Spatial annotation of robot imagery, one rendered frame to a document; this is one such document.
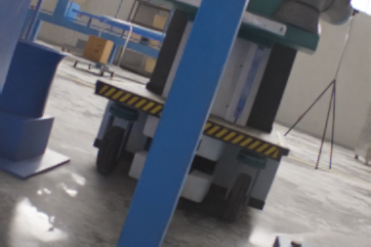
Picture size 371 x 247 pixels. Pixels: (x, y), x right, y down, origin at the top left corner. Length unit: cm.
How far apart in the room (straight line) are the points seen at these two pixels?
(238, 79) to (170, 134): 129
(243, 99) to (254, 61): 15
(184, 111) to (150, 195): 13
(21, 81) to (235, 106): 84
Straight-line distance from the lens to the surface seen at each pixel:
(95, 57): 735
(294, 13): 174
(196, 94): 69
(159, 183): 70
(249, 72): 192
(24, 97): 153
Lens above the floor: 43
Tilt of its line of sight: 3 degrees down
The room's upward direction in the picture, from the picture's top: 19 degrees clockwise
